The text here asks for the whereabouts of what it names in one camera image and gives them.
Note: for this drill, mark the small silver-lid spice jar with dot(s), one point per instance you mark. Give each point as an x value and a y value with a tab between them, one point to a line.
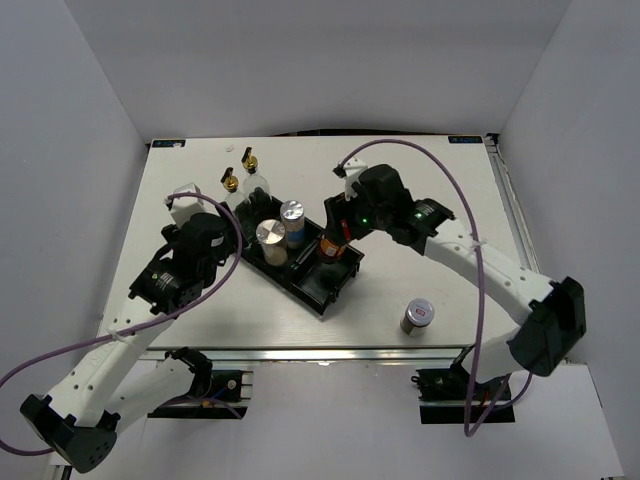
418	315

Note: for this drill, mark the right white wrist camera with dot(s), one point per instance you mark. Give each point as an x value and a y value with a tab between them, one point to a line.
350	170

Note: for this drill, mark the dark sauce glass bottle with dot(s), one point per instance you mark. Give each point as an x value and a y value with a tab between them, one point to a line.
255	186

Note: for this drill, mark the right blue logo sticker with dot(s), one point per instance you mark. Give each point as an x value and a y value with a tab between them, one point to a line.
463	139

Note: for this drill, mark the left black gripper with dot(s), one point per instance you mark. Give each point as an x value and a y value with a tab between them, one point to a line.
229	244

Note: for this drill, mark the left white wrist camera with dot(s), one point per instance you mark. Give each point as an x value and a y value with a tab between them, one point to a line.
183	208

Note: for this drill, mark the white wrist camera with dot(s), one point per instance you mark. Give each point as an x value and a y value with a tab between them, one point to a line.
183	208
350	170

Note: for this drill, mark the left blue logo sticker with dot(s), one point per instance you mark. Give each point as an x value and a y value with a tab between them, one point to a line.
168	143

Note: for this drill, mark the silver-lid clear shaker jar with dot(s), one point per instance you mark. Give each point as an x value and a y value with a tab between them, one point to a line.
271	236

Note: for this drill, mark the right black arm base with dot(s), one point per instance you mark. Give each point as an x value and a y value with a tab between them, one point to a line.
442	396

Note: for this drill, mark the red-lid dark sauce jar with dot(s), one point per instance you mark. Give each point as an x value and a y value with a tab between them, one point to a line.
334	241

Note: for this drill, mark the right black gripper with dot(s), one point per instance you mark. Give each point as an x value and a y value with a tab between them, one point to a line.
334	208

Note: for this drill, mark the white blue-label shaker bottle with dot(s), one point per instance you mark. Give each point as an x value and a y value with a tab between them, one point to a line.
292	217

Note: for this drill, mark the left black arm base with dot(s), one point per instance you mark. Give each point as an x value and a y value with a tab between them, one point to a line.
214	394

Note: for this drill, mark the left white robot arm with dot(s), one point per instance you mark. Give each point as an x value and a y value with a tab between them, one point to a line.
81	417

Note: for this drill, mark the clear oil glass bottle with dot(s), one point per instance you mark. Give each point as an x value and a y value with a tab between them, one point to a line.
235	197

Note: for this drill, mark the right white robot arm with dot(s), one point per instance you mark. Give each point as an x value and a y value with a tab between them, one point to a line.
550	315

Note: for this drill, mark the black three-compartment tray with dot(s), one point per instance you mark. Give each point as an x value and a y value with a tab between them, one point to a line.
313	282

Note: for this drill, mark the blue logo sticker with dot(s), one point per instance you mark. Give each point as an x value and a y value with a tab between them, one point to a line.
463	139
168	143

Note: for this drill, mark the aluminium front rail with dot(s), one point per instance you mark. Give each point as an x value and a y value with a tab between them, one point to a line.
405	354

